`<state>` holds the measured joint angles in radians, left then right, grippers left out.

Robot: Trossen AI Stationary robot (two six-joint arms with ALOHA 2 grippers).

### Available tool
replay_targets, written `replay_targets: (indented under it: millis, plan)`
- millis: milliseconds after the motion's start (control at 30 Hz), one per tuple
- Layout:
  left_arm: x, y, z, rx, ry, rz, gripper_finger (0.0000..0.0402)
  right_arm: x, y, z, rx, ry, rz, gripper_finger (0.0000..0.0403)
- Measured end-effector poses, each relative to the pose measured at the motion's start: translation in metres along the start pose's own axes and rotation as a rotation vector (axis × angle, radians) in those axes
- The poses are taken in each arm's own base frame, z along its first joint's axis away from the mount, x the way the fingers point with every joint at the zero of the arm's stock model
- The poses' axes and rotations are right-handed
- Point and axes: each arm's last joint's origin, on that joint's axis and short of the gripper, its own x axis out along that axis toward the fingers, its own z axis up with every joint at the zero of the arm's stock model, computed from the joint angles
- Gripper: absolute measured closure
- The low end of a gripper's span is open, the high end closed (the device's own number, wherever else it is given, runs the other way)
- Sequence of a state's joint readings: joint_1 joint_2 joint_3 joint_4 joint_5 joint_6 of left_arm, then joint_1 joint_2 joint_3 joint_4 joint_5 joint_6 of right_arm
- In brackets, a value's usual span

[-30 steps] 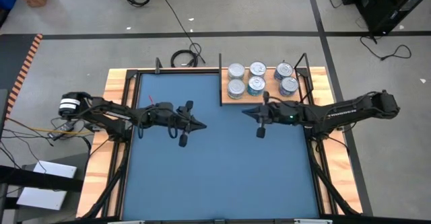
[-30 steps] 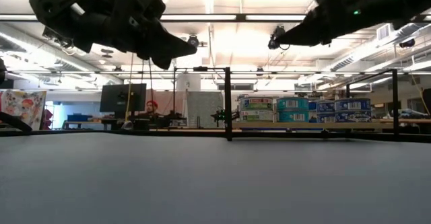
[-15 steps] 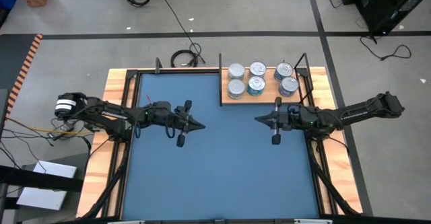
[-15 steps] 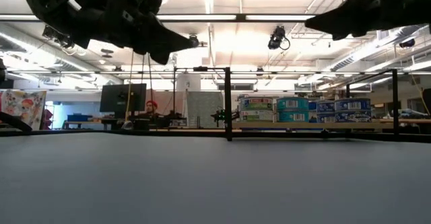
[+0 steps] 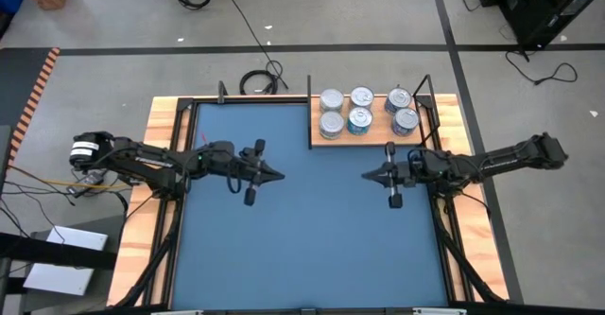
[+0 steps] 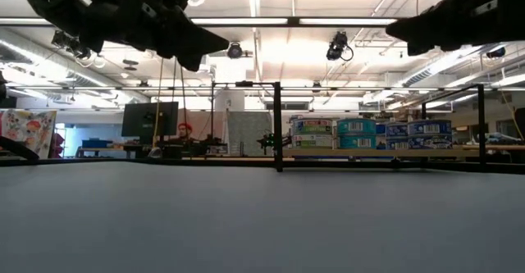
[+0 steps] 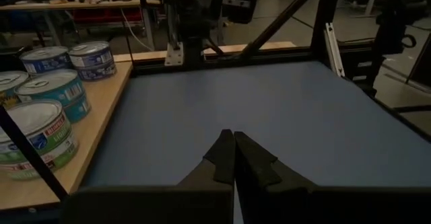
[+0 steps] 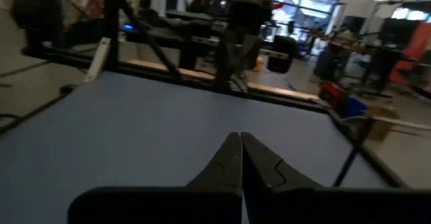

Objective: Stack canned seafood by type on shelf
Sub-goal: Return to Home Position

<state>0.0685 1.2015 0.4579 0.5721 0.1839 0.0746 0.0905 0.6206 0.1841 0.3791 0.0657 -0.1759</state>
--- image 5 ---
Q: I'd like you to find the yellow floor cable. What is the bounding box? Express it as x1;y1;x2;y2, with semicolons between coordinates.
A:
9;165;131;191

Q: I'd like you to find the black flat beam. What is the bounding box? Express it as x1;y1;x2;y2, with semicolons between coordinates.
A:
0;232;118;271

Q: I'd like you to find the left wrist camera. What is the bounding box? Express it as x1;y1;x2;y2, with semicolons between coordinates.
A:
231;151;254;175

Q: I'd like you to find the long black floor cable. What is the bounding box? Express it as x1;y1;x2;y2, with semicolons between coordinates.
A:
225;0;290;91

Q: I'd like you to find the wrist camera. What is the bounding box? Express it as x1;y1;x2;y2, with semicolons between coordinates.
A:
231;151;254;175
406;153;429;180

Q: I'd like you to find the black looped floor cable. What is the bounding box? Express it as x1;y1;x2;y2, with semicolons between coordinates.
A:
504;49;579;87

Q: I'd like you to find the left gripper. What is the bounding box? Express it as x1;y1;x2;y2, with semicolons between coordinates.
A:
243;138;286;207

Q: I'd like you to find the coiled black cable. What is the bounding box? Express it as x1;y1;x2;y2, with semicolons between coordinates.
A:
239;68;280;96

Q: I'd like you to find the black table frame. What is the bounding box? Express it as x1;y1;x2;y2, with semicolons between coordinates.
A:
112;80;510;315

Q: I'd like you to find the dark mat with striped edge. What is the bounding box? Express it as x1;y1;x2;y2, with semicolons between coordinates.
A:
0;46;61;186

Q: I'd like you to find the teal yellowfin tuna can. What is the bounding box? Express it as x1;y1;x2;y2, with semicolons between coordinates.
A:
349;85;375;110
347;106;374;131

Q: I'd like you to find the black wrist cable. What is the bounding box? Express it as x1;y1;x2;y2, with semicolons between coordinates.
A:
406;147;429;174
181;151;259;196

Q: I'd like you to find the wooden shelf board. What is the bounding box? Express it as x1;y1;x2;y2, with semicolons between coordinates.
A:
310;96;423;147

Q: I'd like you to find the black metal shelf frame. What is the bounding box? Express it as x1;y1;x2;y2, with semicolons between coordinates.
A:
305;73;443;150

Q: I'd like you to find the white table bracket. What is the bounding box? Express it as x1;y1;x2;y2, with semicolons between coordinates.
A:
413;307;467;315

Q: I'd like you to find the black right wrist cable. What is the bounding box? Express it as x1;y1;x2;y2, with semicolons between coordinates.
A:
406;147;429;174

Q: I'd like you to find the blue table mat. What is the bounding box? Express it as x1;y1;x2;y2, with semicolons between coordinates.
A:
169;101;450;310

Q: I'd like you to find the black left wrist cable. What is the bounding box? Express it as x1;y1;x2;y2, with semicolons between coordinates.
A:
181;151;259;196

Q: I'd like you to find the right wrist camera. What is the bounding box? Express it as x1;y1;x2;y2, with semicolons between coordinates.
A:
406;153;429;180

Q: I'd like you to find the black computer tower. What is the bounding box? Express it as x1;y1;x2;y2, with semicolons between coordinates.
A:
475;0;605;51

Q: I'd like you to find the black power adapter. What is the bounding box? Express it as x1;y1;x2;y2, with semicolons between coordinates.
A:
65;170;106;198

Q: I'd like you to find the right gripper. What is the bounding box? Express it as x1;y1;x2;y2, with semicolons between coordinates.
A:
360;140;409;210

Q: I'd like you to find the white panel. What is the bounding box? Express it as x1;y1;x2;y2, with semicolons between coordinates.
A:
22;224;110;297

